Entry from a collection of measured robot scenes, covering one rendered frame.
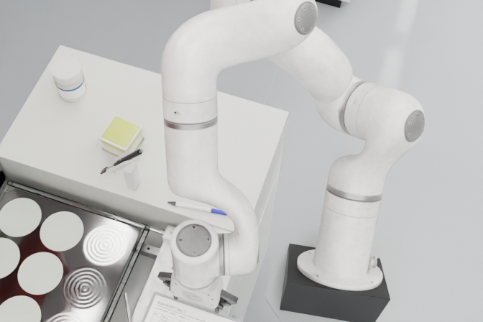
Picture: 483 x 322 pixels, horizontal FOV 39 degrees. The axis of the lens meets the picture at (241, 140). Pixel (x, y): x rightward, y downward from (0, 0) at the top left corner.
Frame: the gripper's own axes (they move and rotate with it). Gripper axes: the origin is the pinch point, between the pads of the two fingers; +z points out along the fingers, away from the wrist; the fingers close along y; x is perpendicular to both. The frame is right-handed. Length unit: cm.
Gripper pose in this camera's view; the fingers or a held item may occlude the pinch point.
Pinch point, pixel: (198, 298)
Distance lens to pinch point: 149.3
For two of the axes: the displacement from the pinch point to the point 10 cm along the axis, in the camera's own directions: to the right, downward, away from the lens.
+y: 9.5, 2.9, -1.4
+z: -0.3, 5.1, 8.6
